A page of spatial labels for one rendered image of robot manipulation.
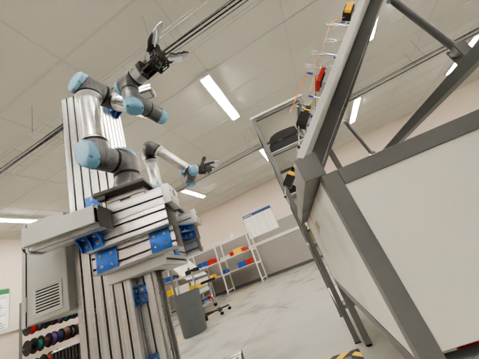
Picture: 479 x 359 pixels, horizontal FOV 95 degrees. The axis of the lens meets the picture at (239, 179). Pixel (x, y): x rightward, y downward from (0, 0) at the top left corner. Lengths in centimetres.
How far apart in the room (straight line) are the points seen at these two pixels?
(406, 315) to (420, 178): 28
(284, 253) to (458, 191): 802
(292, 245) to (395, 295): 793
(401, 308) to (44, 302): 131
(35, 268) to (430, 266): 146
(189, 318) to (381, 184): 379
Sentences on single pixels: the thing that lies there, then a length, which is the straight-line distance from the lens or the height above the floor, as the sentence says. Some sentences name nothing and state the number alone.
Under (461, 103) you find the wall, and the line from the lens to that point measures 1025.
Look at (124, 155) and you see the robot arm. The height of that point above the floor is 133.
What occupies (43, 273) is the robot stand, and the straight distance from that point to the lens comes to 142.
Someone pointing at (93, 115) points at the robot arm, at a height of 153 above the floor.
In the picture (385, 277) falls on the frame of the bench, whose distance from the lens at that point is 56.
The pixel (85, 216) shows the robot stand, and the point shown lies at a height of 104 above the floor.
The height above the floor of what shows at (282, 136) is 158.
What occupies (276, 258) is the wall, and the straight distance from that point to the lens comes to 860.
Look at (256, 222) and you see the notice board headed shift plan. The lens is 872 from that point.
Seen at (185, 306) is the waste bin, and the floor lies 43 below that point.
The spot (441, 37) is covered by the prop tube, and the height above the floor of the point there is 110.
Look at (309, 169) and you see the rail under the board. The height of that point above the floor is 83.
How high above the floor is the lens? 67
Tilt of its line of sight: 21 degrees up
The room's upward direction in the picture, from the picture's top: 21 degrees counter-clockwise
